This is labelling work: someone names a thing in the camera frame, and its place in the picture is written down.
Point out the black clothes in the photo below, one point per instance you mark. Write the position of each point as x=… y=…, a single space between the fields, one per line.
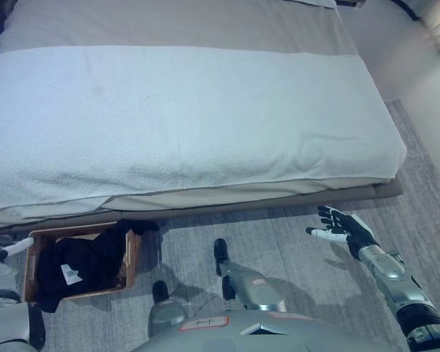
x=91 y=260

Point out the silver right robot leg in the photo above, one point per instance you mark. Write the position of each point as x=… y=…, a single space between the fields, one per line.
x=253 y=286

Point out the silver left robot leg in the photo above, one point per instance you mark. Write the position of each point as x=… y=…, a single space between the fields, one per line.
x=166 y=315

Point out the silver robot leg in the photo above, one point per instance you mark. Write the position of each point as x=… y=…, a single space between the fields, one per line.
x=253 y=286
x=166 y=315

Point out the brown wicker basket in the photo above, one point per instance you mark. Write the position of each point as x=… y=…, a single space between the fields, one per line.
x=132 y=264

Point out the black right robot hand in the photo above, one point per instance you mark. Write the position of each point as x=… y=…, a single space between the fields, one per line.
x=353 y=232

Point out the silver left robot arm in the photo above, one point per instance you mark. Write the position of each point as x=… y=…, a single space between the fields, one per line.
x=7 y=322

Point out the brown bed frame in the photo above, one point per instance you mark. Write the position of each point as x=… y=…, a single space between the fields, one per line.
x=385 y=190

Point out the robot torso and legs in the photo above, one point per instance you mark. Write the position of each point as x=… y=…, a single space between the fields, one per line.
x=278 y=234

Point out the grey robot torso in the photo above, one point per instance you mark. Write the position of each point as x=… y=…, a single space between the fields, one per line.
x=278 y=339

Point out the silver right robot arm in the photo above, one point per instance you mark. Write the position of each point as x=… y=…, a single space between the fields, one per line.
x=407 y=289

